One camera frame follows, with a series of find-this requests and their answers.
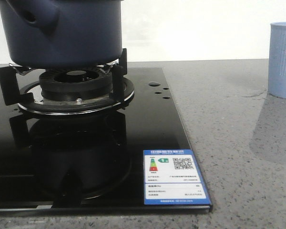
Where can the light blue ribbed cup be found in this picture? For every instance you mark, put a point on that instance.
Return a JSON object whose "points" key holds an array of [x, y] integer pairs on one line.
{"points": [[277, 60]]}

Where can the blue energy label sticker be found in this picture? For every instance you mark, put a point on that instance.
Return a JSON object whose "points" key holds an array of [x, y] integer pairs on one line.
{"points": [[172, 177]]}

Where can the black gas burner head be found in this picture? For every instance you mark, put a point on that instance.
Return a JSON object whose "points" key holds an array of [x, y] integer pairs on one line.
{"points": [[69, 85]]}

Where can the dark blue cooking pot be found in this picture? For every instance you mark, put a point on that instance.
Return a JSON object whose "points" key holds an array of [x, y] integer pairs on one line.
{"points": [[62, 33]]}

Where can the black pot support grate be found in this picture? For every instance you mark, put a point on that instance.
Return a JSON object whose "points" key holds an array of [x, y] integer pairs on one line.
{"points": [[30, 99]]}

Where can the black glass gas stove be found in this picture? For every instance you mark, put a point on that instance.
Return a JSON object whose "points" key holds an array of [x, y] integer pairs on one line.
{"points": [[89, 164]]}

